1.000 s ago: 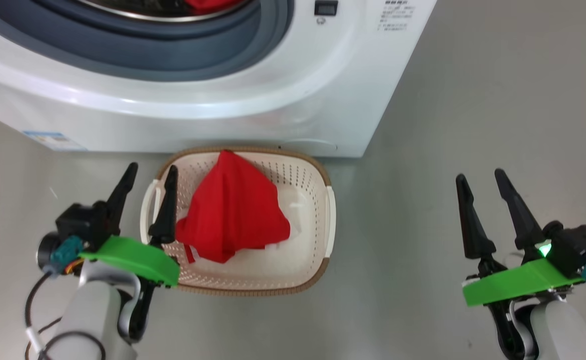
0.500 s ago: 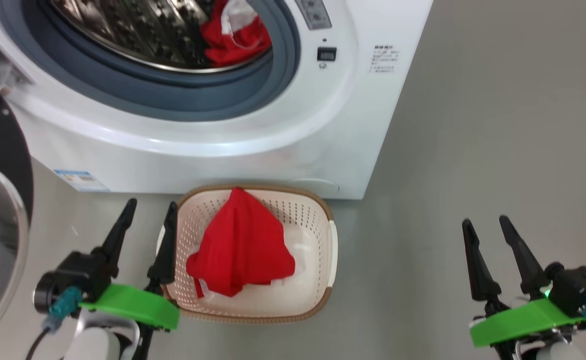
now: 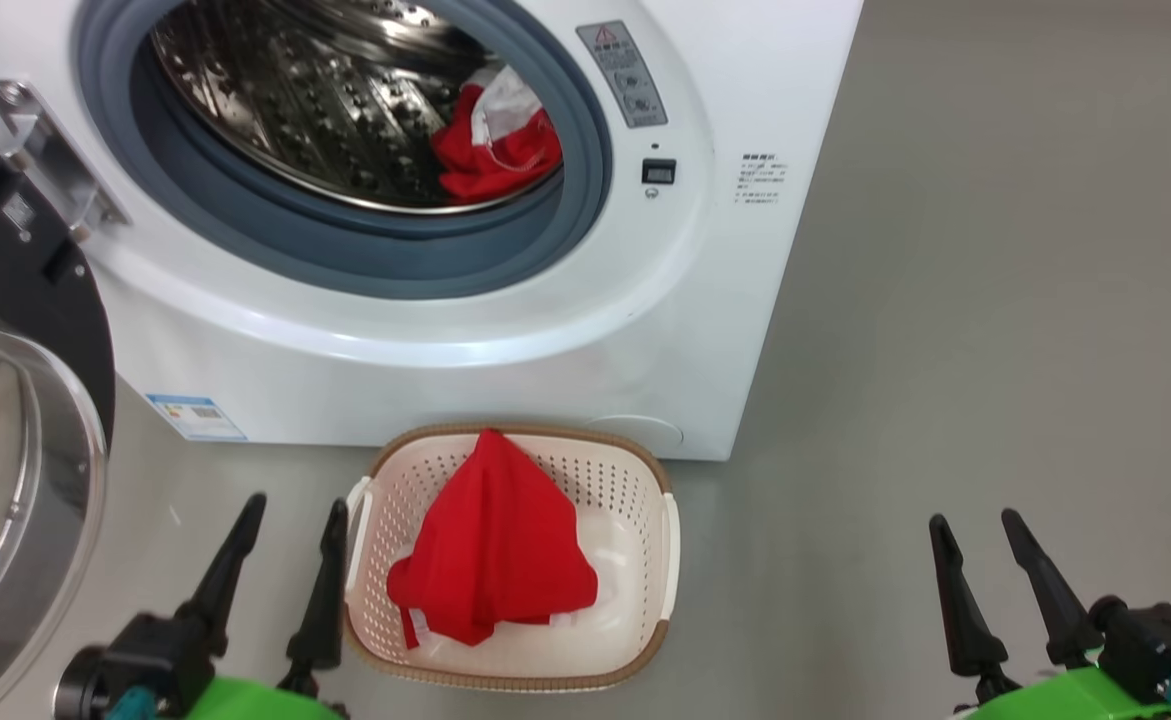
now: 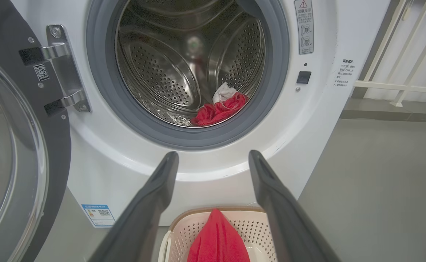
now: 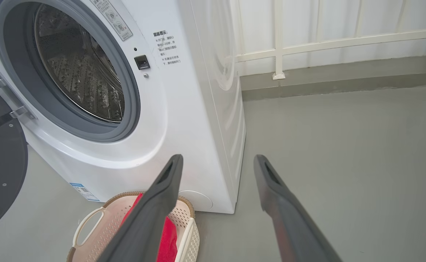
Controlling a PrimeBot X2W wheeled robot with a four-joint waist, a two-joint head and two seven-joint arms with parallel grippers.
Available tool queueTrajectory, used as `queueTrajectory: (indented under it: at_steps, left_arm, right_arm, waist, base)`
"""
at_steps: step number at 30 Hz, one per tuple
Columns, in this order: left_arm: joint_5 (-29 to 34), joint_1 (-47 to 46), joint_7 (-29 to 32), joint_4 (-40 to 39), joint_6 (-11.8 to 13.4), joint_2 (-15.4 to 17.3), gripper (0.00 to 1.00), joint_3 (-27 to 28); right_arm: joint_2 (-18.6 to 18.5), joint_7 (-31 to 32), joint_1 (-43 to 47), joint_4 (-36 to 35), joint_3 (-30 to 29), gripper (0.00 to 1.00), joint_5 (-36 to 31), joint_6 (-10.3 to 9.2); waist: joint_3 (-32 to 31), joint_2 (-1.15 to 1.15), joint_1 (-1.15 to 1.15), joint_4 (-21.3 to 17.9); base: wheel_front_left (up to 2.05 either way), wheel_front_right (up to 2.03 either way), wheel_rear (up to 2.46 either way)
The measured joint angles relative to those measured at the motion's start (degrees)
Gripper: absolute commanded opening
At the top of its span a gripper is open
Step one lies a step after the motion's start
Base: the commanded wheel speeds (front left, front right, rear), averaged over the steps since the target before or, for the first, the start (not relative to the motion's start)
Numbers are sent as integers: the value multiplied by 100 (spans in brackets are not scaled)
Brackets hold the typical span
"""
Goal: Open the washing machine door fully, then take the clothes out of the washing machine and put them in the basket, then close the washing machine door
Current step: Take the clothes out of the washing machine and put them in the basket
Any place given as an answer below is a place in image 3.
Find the red and white garment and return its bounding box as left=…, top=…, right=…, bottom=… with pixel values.
left=432, top=66, right=564, bottom=206

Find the blue energy label sticker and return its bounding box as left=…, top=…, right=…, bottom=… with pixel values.
left=145, top=393, right=248, bottom=442

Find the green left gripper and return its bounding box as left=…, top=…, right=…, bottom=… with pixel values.
left=177, top=494, right=350, bottom=720

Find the plain red garment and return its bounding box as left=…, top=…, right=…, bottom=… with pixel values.
left=387, top=430, right=599, bottom=649

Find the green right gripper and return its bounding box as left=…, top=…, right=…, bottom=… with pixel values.
left=929, top=509, right=1171, bottom=720

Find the grey rubber door gasket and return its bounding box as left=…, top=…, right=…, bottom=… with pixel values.
left=73, top=0, right=614, bottom=301

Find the grey warning sticker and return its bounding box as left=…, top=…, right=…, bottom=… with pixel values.
left=576, top=20, right=668, bottom=129

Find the metal door hinge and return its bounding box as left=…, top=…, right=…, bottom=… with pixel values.
left=0, top=80, right=131, bottom=241

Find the cream laundry basket brown rim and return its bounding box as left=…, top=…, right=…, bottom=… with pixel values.
left=343, top=423, right=683, bottom=693

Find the round filter cover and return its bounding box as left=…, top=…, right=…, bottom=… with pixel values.
left=585, top=415, right=684, bottom=451

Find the black round glass washer door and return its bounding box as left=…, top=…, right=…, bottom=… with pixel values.
left=0, top=110, right=116, bottom=720

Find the white front-load washing machine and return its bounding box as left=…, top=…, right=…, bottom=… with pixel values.
left=0, top=0, right=864, bottom=463

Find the stainless steel washer drum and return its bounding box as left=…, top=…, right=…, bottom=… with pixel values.
left=150, top=0, right=561, bottom=216

